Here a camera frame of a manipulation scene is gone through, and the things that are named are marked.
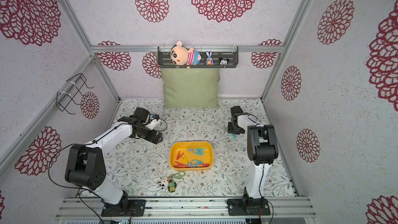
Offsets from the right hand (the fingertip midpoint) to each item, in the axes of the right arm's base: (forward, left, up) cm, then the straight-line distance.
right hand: (234, 128), depth 101 cm
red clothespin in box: (-20, +34, 0) cm, 39 cm away
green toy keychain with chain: (-35, +36, 0) cm, 50 cm away
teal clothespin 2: (-17, +22, -1) cm, 27 cm away
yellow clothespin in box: (-22, +31, 0) cm, 38 cm away
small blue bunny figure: (+24, +17, +35) cm, 46 cm away
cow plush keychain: (-35, +41, +1) cm, 54 cm away
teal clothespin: (-5, 0, -1) cm, 5 cm away
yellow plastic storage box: (-19, +27, -1) cm, 33 cm away
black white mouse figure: (+25, +8, +33) cm, 42 cm away
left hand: (-12, +48, +7) cm, 50 cm away
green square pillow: (+19, +29, +18) cm, 39 cm away
